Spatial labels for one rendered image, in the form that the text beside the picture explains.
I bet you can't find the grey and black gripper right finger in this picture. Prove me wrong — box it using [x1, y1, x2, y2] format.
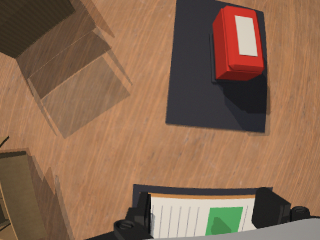
[251, 187, 320, 229]

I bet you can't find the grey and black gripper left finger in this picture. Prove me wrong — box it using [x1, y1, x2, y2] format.
[85, 192, 153, 240]

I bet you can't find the brown cardboard box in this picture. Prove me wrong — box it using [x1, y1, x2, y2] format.
[0, 151, 47, 240]
[0, 0, 76, 59]

